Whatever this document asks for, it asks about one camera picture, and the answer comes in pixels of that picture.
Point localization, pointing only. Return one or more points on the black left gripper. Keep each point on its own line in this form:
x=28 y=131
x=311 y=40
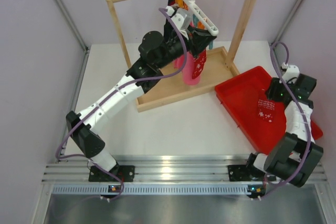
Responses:
x=197 y=40

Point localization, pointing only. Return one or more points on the teal end clothes peg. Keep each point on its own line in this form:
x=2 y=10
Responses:
x=211 y=45

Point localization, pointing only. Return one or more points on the white clip hanger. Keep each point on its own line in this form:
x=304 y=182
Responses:
x=195 y=10

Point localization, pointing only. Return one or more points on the pink towel sock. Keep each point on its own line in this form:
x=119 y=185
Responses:
x=187 y=70

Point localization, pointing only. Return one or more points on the red patterned sock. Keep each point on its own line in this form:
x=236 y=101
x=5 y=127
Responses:
x=199 y=63
x=266 y=110

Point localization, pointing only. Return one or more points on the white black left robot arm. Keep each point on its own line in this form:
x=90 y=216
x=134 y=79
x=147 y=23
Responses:
x=156 y=52

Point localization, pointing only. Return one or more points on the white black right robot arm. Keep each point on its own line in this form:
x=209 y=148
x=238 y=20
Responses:
x=296 y=155

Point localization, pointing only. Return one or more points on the teal middle clothes peg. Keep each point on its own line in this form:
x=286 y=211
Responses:
x=195 y=21

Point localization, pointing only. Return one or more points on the black christmas sock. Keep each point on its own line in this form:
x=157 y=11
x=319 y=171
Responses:
x=167 y=26

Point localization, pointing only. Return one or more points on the wooden clothes rack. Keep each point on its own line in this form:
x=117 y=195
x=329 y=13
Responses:
x=220 y=67

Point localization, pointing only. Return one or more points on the red plastic tray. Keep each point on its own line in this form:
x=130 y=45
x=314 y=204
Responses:
x=240 y=95

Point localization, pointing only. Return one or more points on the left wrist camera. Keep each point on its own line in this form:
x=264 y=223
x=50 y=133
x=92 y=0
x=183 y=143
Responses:
x=182 y=19

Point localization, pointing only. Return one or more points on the perforated cable duct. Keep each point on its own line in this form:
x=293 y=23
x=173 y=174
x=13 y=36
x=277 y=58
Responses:
x=157 y=189

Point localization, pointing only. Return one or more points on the aluminium mounting rail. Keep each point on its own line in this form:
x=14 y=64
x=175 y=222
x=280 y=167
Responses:
x=153 y=169

